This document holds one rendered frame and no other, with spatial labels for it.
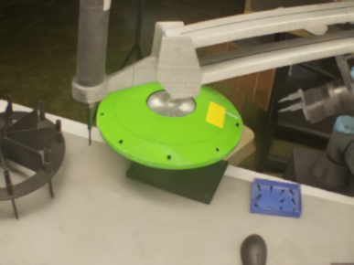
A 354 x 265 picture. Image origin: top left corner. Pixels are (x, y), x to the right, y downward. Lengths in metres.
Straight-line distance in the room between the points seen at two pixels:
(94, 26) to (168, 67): 0.11
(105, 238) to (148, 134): 0.23
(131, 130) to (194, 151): 0.13
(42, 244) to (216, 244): 0.37
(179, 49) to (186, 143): 0.36
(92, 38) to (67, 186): 0.53
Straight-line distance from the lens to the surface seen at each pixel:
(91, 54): 0.51
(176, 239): 0.88
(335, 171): 1.17
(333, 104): 0.87
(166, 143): 0.84
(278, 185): 1.04
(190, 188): 0.97
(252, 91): 1.73
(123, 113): 0.90
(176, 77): 0.53
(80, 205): 0.93
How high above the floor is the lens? 1.60
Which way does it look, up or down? 38 degrees down
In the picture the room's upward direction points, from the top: 7 degrees clockwise
